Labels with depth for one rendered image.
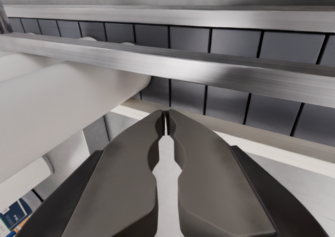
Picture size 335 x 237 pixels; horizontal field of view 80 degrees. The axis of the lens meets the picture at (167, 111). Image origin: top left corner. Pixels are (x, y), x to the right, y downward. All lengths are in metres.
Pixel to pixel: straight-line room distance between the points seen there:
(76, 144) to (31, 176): 0.17
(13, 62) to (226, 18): 0.17
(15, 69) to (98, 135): 0.23
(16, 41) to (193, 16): 0.14
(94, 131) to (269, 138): 0.29
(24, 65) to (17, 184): 0.38
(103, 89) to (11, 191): 0.41
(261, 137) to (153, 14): 0.14
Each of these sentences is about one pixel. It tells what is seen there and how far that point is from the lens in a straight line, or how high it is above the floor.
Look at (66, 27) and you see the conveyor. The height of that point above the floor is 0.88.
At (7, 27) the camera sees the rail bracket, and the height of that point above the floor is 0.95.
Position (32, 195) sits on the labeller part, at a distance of 0.85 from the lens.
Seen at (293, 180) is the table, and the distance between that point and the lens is 0.30.
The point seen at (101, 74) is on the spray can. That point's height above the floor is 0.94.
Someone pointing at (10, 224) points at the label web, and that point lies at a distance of 0.94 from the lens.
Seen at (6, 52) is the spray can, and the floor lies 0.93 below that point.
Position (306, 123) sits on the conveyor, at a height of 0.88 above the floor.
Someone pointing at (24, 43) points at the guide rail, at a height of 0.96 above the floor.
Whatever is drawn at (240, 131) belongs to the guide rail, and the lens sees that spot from 0.17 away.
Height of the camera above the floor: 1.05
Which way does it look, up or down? 48 degrees down
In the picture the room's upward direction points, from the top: 134 degrees counter-clockwise
